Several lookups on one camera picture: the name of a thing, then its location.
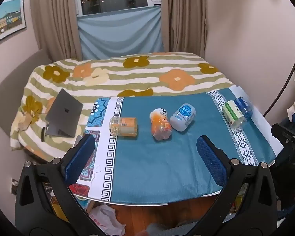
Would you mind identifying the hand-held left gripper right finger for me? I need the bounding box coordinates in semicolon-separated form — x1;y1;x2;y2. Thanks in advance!
187;135;279;236

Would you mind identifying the teal patterned tablecloth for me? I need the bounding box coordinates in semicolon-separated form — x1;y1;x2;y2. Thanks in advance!
71;88;277;202

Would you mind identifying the clear cup with green label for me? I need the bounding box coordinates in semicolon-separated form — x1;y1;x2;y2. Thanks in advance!
223;100;245;127

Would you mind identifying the floral striped blanket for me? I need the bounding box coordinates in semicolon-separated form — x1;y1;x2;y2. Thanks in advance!
10;52;233;163

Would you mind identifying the white plastic bag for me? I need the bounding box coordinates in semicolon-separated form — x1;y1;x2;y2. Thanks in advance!
88;205;126;236

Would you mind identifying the clear cup with yellow label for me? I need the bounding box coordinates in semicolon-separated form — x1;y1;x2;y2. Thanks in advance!
109;117;138;137

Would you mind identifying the framed wall picture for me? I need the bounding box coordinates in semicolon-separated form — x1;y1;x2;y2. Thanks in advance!
0;0;27;48

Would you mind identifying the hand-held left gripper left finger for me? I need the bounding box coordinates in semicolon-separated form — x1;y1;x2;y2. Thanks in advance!
15;134;99;236

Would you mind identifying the grey laptop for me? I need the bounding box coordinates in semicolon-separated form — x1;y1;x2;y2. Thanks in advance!
45;89;84;138

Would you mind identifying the blue clear cup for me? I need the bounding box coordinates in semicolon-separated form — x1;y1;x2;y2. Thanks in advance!
234;97;254;118

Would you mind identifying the orange printed clear cup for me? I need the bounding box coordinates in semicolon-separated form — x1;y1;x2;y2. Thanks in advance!
150;108;173;140

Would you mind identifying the white cup with blue label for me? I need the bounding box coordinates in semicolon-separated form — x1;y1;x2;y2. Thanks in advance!
170;103;196;132

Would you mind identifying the light blue hanging cloth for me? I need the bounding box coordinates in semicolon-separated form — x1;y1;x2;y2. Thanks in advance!
77;5;165;60

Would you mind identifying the beige curtain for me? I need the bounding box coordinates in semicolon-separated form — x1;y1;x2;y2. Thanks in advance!
161;0;208;58
29;0;83;62

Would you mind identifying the wall socket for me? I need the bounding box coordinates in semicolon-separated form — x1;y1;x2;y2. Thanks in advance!
10;177;19;195

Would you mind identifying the black cable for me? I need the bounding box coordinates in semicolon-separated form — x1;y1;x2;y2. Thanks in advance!
263;63;295;117

